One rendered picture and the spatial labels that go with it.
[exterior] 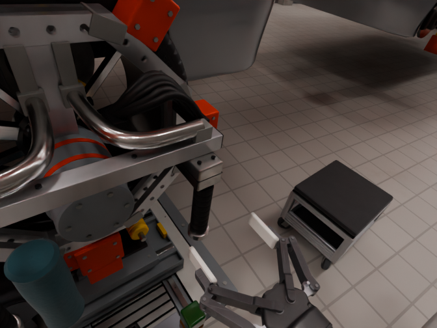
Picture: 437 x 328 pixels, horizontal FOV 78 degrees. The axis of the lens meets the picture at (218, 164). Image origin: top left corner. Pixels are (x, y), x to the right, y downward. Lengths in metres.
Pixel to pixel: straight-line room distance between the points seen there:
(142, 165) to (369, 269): 1.47
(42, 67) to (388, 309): 1.60
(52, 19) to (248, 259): 1.27
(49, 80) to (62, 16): 0.10
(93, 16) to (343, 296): 1.46
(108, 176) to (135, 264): 0.80
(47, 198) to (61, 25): 0.25
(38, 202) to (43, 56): 0.23
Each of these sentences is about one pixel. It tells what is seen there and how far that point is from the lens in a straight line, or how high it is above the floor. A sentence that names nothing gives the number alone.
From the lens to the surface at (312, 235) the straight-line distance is 1.47.
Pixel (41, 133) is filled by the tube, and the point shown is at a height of 1.01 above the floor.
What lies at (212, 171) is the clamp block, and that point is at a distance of 0.45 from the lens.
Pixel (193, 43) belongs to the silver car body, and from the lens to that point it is 1.13.
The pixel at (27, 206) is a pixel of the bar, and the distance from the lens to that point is 0.39.
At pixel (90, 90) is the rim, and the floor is 0.95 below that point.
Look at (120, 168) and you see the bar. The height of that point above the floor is 0.98.
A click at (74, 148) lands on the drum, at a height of 0.92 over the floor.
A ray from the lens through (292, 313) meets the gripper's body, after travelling 0.45.
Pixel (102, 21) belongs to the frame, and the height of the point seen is 1.11.
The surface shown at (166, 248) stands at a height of 0.18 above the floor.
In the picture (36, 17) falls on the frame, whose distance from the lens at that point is 0.48.
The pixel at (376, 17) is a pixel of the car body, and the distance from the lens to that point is 2.85.
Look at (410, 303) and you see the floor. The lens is 1.74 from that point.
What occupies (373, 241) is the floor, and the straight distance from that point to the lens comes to 1.85.
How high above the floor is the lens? 1.24
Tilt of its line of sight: 41 degrees down
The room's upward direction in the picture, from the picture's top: 10 degrees clockwise
